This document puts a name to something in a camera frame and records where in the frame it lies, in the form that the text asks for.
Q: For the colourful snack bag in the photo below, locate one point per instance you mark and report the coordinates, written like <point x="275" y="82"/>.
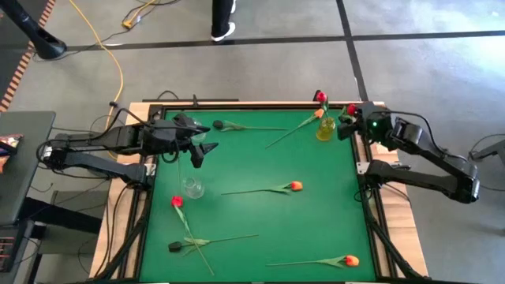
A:
<point x="10" y="143"/>

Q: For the grey desk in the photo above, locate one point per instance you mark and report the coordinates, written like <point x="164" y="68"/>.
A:
<point x="23" y="177"/>

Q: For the black flat bar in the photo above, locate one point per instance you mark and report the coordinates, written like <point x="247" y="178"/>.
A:
<point x="217" y="100"/>

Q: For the person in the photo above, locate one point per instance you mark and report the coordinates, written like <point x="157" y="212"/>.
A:
<point x="219" y="16"/>

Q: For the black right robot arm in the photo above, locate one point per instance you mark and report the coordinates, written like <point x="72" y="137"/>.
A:
<point x="414" y="136"/>

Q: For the backlit keyboard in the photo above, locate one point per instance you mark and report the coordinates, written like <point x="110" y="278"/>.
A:
<point x="6" y="252"/>

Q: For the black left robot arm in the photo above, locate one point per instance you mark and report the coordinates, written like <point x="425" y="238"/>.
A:
<point x="98" y="140"/>

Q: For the silver mounting bracket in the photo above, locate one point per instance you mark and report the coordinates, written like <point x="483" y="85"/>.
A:
<point x="151" y="170"/>
<point x="362" y="167"/>

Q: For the black desk foot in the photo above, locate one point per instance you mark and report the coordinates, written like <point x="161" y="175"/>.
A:
<point x="63" y="216"/>

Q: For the green table mat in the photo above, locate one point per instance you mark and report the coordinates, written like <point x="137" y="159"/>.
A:
<point x="256" y="217"/>

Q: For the yellow glass vase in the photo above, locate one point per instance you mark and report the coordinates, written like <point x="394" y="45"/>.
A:
<point x="325" y="132"/>

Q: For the red artificial tulip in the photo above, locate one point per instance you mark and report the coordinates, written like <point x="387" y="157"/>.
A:
<point x="321" y="96"/>
<point x="177" y="201"/>
<point x="352" y="109"/>

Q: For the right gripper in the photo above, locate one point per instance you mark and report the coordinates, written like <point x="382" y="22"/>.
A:
<point x="371" y="132"/>

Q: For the orange artificial tulip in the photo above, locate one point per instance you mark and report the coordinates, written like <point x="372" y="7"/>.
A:
<point x="352" y="260"/>
<point x="296" y="185"/>
<point x="319" y="113"/>

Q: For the black floor stand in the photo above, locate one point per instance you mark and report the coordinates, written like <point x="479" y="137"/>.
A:
<point x="47" y="45"/>

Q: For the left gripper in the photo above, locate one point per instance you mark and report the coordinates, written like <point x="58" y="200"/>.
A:
<point x="165" y="136"/>

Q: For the clear round patterned glass vase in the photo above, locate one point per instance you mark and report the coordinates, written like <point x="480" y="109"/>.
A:
<point x="194" y="188"/>

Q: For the black aluminium table frame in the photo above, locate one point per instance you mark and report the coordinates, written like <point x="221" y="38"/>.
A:
<point x="256" y="106"/>

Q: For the black floor mat orange edge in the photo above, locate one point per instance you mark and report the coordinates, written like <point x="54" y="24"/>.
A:
<point x="10" y="67"/>

